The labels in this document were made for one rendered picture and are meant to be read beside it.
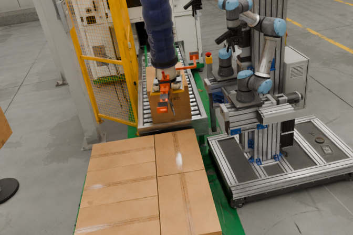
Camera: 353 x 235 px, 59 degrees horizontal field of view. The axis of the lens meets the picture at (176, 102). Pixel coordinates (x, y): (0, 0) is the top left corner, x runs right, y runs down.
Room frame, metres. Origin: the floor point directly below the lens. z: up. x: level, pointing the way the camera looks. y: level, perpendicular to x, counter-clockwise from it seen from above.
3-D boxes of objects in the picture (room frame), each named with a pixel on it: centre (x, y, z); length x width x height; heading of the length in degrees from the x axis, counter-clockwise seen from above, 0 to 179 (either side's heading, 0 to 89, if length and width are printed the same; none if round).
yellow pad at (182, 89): (2.50, -0.04, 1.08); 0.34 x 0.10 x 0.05; 176
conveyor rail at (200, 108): (3.77, -0.22, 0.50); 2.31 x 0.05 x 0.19; 2
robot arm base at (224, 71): (2.62, -0.49, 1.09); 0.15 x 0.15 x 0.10
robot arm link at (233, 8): (1.86, -0.41, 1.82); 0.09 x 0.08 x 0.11; 126
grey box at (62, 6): (3.30, 1.00, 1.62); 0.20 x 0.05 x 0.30; 2
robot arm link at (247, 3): (1.93, -0.48, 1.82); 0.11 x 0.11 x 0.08; 36
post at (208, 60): (3.18, -0.42, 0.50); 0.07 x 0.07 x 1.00; 2
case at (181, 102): (2.96, 0.07, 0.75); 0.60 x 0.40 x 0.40; 2
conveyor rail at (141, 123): (3.75, 0.43, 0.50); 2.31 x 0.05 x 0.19; 2
